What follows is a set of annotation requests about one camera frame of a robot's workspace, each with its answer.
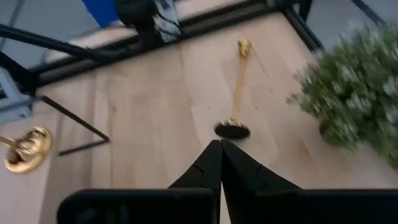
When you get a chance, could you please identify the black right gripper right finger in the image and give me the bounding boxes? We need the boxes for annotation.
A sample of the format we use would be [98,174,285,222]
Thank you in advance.
[221,139,398,224]

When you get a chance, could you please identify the medium gold candlestick holder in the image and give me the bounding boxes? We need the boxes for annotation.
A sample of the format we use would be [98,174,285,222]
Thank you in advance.
[0,125,53,174]

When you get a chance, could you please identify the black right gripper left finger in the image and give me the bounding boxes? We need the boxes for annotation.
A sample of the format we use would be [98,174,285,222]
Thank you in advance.
[57,139,223,224]

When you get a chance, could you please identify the blue plastic bin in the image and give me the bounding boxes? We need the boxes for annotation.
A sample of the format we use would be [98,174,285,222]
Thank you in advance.
[81,0,121,28]

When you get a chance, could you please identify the silver frame bracket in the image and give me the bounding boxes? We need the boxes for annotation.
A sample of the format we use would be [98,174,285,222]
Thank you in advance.
[153,0,182,44]

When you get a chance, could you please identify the black aluminium table frame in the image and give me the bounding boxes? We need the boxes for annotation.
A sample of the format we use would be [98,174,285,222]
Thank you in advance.
[0,0,386,97]

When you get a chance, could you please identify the green potted plant black pot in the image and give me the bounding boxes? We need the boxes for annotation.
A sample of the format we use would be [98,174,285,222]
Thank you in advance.
[285,22,398,171]

